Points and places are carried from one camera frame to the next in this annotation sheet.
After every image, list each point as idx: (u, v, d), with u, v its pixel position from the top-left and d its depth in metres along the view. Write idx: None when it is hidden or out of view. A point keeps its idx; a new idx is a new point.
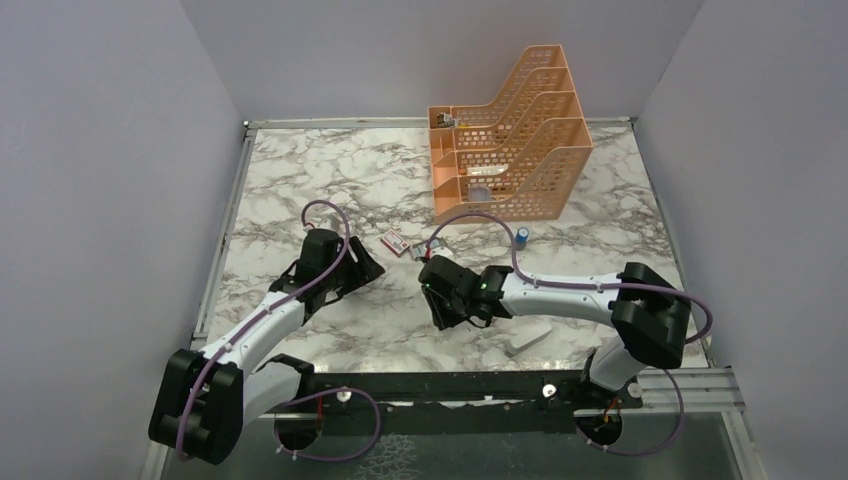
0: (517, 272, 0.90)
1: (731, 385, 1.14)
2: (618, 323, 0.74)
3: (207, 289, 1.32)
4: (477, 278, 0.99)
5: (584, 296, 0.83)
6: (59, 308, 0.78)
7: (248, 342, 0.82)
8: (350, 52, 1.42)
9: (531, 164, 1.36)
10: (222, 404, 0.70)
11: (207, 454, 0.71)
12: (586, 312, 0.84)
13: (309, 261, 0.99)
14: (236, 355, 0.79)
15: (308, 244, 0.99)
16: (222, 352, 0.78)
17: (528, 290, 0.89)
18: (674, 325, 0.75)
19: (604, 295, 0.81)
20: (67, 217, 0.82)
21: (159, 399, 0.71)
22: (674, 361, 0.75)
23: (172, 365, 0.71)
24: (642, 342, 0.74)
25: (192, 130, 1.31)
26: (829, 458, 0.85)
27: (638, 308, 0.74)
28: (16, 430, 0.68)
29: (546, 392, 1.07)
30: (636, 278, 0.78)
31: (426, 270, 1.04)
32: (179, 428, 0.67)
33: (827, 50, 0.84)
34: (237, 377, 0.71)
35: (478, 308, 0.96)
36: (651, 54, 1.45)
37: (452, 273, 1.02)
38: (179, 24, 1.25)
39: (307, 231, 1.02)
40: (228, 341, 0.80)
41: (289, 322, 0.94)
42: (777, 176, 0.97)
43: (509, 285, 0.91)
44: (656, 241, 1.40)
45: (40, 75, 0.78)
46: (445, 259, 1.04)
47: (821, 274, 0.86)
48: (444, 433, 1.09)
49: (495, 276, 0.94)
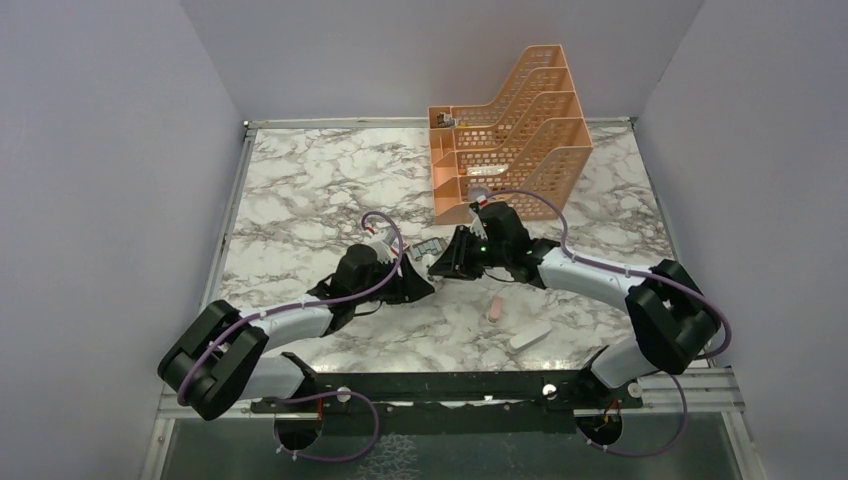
0: (563, 245, 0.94)
1: (731, 385, 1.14)
2: (631, 304, 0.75)
3: (207, 289, 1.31)
4: (527, 239, 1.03)
5: (611, 277, 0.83)
6: (59, 309, 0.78)
7: (279, 320, 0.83)
8: (351, 53, 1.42)
9: (531, 164, 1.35)
10: (234, 360, 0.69)
11: (202, 411, 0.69)
12: (608, 293, 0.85)
13: (342, 280, 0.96)
14: (266, 324, 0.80)
15: (343, 265, 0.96)
16: (255, 316, 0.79)
17: (564, 263, 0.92)
18: (692, 330, 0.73)
19: (630, 279, 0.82)
20: (67, 219, 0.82)
21: (184, 337, 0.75)
22: (680, 364, 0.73)
23: (209, 311, 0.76)
24: (650, 332, 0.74)
25: (192, 131, 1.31)
26: (829, 458, 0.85)
27: (656, 296, 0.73)
28: (15, 430, 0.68)
29: (545, 391, 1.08)
30: (668, 273, 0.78)
31: (490, 212, 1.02)
32: (189, 371, 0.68)
33: (826, 51, 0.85)
34: (260, 342, 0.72)
35: (517, 270, 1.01)
36: (650, 55, 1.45)
37: (515, 228, 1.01)
38: (179, 25, 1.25)
39: (348, 248, 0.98)
40: (264, 309, 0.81)
41: (316, 325, 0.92)
42: (776, 177, 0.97)
43: (550, 256, 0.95)
44: (656, 241, 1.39)
45: (38, 74, 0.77)
46: (514, 215, 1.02)
47: (821, 274, 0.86)
48: (444, 433, 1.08)
49: (542, 247, 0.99)
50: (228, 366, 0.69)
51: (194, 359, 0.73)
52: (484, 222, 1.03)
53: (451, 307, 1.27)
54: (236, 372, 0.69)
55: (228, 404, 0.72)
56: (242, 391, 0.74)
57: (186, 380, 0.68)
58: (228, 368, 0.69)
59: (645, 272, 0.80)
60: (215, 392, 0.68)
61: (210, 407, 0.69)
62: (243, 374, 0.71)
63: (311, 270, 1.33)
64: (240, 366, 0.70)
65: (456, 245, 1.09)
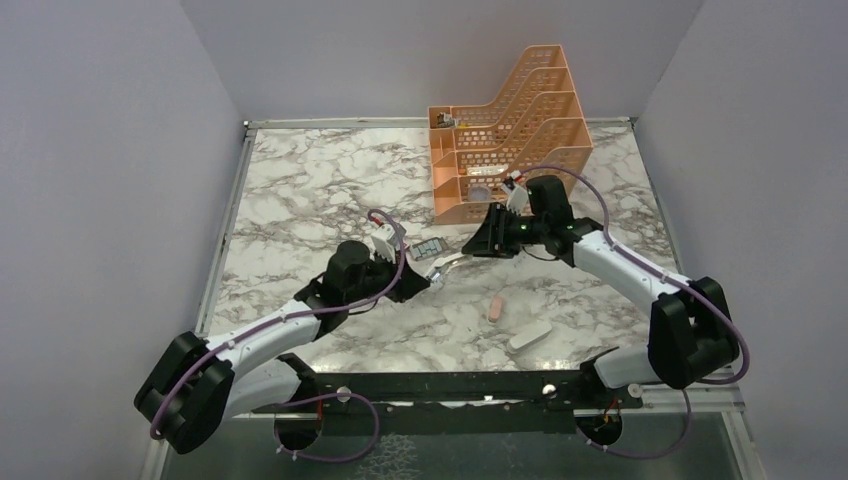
0: (606, 231, 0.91)
1: (731, 385, 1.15)
2: (655, 311, 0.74)
3: (206, 289, 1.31)
4: (569, 214, 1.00)
5: (645, 277, 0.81)
6: (59, 310, 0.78)
7: (252, 345, 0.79)
8: (352, 53, 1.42)
9: (532, 164, 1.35)
10: (199, 401, 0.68)
11: (176, 443, 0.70)
12: (634, 290, 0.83)
13: (332, 281, 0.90)
14: (236, 354, 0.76)
15: (331, 265, 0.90)
16: (223, 348, 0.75)
17: (602, 248, 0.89)
18: (706, 351, 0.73)
19: (664, 285, 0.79)
20: (67, 220, 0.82)
21: (154, 370, 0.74)
22: (683, 380, 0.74)
23: (175, 344, 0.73)
24: (666, 343, 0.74)
25: (192, 131, 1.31)
26: (829, 459, 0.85)
27: (683, 309, 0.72)
28: (16, 430, 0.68)
29: (546, 390, 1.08)
30: (704, 290, 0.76)
31: (537, 180, 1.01)
32: (159, 409, 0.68)
33: (825, 51, 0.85)
34: (225, 380, 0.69)
35: (551, 241, 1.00)
36: (651, 54, 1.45)
37: (559, 200, 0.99)
38: (179, 25, 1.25)
39: (340, 244, 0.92)
40: (234, 338, 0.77)
41: (303, 335, 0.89)
42: (777, 177, 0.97)
43: (590, 237, 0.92)
44: (656, 241, 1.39)
45: (39, 75, 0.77)
46: (562, 187, 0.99)
47: (821, 275, 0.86)
48: (444, 433, 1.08)
49: (584, 226, 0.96)
50: (194, 405, 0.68)
51: (166, 393, 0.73)
52: (529, 190, 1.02)
53: (451, 307, 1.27)
54: (201, 410, 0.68)
55: (206, 434, 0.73)
56: (218, 420, 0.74)
57: (158, 418, 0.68)
58: (193, 408, 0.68)
59: (681, 282, 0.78)
60: (186, 429, 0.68)
61: (183, 442, 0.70)
62: (211, 411, 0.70)
63: (311, 270, 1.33)
64: (205, 407, 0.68)
65: (491, 222, 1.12)
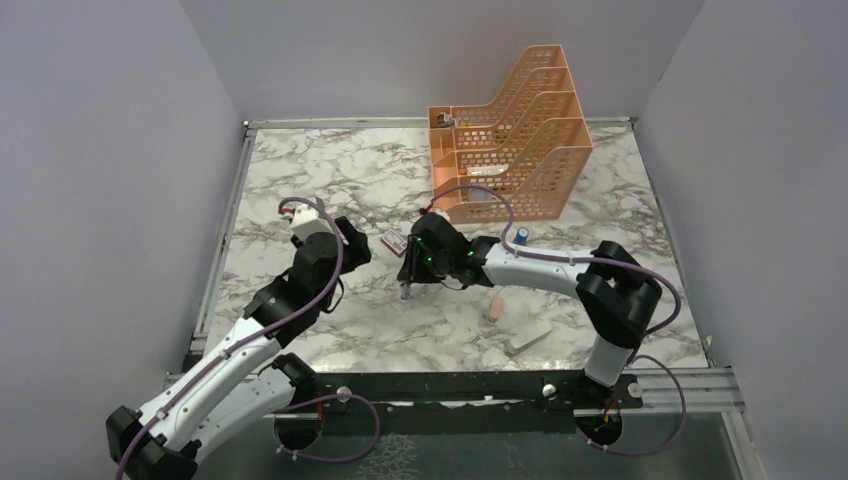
0: (503, 242, 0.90)
1: (731, 385, 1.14)
2: (582, 294, 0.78)
3: (207, 289, 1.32)
4: (463, 239, 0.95)
5: (556, 268, 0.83)
6: (61, 309, 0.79)
7: (188, 403, 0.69)
8: (352, 54, 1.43)
9: (531, 164, 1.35)
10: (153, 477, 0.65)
11: None
12: (560, 285, 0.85)
13: (300, 276, 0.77)
14: (170, 422, 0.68)
15: (299, 259, 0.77)
16: (153, 423, 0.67)
17: (508, 260, 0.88)
18: (639, 303, 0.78)
19: (576, 266, 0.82)
20: (67, 220, 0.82)
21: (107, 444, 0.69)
22: (636, 340, 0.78)
23: (110, 425, 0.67)
24: (606, 318, 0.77)
25: (191, 132, 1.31)
26: (829, 459, 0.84)
27: (603, 281, 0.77)
28: (17, 429, 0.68)
29: (546, 391, 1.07)
30: (609, 255, 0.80)
31: (421, 225, 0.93)
32: None
33: (825, 51, 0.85)
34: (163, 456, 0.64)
35: (461, 274, 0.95)
36: (651, 54, 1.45)
37: (448, 233, 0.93)
38: (178, 25, 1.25)
39: (309, 238, 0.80)
40: (162, 407, 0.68)
41: (262, 357, 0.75)
42: (777, 177, 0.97)
43: (493, 253, 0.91)
44: (656, 241, 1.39)
45: (38, 76, 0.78)
46: (444, 219, 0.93)
47: (820, 274, 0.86)
48: (444, 433, 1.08)
49: (482, 246, 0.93)
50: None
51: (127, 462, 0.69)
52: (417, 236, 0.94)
53: (451, 308, 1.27)
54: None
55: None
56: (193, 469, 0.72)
57: None
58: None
59: (587, 258, 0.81)
60: None
61: None
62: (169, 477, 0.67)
63: None
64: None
65: (410, 255, 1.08)
